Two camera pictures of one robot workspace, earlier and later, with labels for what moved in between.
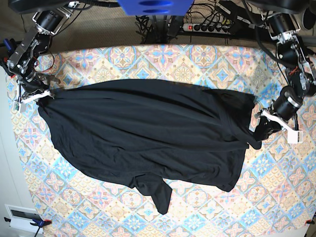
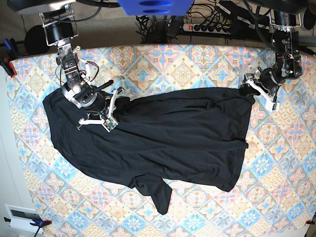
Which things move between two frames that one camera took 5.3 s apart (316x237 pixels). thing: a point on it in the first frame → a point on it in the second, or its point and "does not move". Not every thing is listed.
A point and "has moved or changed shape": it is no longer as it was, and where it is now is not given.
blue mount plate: (156, 7) does not move
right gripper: (288, 102) → (270, 78)
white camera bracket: (19, 105) → (109, 122)
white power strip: (207, 28) does not move
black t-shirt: (143, 132) has moved or changed shape
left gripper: (33, 82) → (96, 103)
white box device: (21, 217) does not move
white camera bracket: (294, 136) → (270, 104)
